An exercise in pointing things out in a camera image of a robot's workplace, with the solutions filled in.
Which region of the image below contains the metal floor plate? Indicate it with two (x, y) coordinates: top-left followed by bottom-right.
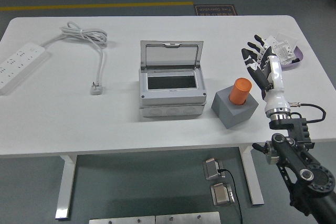
(155, 211), (221, 224)
(88, 216), (156, 224)

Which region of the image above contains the dark floor sign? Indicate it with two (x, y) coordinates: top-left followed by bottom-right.
(193, 4), (238, 16)

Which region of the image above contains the white card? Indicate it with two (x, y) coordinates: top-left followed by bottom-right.
(265, 35), (279, 48)

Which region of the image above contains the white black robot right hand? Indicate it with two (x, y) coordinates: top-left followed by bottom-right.
(240, 34), (291, 113)

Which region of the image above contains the white socket panel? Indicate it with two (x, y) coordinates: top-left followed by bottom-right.
(272, 39), (297, 66)

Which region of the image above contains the clear plastic bag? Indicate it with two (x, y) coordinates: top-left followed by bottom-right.
(276, 33), (299, 47)

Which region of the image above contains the orange cylindrical battery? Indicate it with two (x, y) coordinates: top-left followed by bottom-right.
(228, 77), (253, 105)

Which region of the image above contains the clear hinged box lid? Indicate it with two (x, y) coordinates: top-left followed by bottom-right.
(140, 40), (204, 71)

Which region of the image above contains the white power strip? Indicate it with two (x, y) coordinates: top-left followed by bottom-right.
(0, 41), (50, 96)

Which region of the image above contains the grey block holder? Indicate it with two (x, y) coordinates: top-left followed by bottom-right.
(211, 87), (259, 130)

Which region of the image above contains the white power cord with plug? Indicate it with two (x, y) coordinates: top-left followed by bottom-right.
(40, 22), (108, 95)

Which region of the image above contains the white table leg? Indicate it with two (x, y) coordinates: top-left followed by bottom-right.
(55, 155), (77, 221)
(239, 146), (265, 206)

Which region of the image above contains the grey plastic junction box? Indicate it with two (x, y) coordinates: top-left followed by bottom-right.
(138, 67), (207, 119)

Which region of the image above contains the black floor cable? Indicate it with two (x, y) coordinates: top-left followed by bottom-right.
(217, 168), (244, 224)

